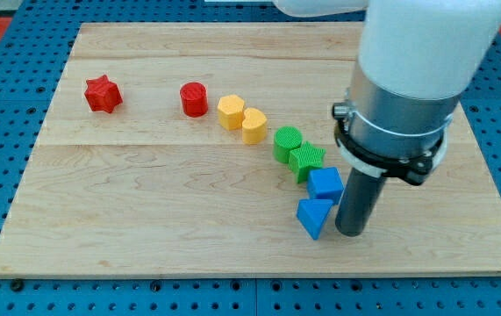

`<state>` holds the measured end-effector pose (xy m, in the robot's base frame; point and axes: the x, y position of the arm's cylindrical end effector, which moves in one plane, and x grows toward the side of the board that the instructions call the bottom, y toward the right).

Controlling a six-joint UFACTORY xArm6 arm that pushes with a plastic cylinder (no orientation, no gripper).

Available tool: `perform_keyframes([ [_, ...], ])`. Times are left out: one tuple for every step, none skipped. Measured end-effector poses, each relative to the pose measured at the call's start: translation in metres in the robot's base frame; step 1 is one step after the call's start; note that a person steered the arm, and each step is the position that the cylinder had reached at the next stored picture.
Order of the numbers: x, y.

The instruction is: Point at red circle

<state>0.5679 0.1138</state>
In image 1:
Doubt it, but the blue cube block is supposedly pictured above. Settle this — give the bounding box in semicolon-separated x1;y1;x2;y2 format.
306;167;344;205

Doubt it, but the red star block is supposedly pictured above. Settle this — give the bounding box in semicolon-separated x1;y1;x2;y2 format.
84;75;123;113

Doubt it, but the green star block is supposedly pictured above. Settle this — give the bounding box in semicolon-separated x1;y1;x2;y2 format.
288;141;326;183

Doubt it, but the yellow heart block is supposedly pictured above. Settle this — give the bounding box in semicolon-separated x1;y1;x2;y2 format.
241;108;268;145

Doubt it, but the green cylinder block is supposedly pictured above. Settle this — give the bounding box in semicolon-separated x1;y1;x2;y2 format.
273;126;303;164

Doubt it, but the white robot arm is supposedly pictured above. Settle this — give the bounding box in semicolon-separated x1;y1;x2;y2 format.
273;0;501;159

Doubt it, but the black clamp ring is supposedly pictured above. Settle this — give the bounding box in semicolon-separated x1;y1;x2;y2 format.
332;101;448;187

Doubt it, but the red cylinder block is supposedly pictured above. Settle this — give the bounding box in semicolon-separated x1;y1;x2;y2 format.
179;82;208;118

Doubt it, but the dark grey cylindrical pointer tool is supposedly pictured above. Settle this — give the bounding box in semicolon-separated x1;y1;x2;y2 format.
335;169;386;237

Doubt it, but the yellow hexagon block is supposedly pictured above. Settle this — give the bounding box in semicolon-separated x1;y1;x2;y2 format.
217;95;245;131

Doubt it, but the blue triangle block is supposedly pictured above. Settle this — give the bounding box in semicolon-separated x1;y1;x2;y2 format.
297;199;333;241

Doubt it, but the light wooden board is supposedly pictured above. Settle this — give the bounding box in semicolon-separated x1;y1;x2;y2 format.
0;22;501;279

